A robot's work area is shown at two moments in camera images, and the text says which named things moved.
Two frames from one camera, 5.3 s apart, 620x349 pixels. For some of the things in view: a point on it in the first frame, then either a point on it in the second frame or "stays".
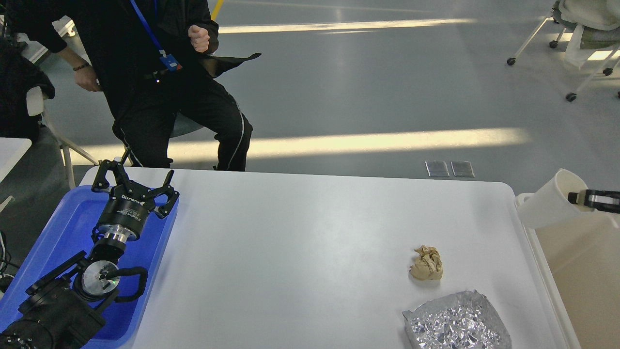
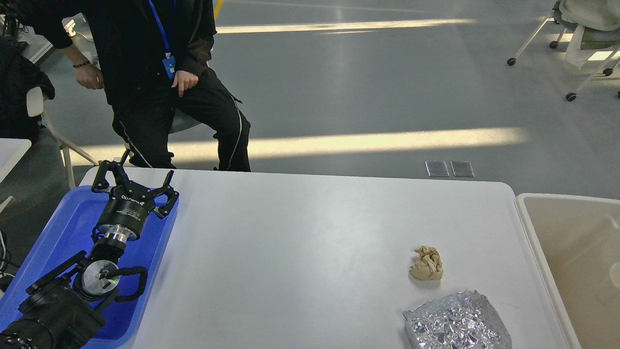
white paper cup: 548,204 → 614,274
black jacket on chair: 19,73 stays
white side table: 11,150 stays
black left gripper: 131,204 stays
